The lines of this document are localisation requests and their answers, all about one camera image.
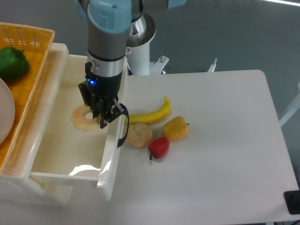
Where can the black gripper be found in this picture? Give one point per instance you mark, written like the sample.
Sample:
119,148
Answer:
100,94

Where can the glazed ring donut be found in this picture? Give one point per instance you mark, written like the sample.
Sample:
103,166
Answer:
82,119

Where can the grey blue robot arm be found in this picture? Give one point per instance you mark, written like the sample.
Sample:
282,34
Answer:
117,31

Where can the white upper drawer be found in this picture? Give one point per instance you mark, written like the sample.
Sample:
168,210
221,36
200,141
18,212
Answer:
73,157

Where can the white drawer cabinet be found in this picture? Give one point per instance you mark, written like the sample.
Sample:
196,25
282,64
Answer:
22,180

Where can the cream puff pastry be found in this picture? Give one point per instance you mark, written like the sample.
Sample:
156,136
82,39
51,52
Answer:
139,134

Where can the yellow banana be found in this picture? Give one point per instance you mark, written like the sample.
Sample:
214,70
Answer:
151,117

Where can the red bell pepper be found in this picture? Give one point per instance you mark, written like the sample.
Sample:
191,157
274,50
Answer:
158,148

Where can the yellow bell pepper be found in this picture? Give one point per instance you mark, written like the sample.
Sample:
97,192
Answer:
175,128

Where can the orange plastic basket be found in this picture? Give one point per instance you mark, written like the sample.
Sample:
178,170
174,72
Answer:
35,43

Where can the white plate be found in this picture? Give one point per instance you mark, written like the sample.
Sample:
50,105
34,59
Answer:
7,110

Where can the green bell pepper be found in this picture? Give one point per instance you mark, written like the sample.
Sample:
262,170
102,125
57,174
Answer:
13,64

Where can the black device at table edge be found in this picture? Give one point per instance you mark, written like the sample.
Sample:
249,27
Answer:
292,200

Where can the black drawer handle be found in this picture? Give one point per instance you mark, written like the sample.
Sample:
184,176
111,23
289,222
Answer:
126,126

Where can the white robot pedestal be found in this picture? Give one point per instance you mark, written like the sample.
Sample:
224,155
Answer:
140,51

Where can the white bracket behind table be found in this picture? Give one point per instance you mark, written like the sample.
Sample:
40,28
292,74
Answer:
213,66

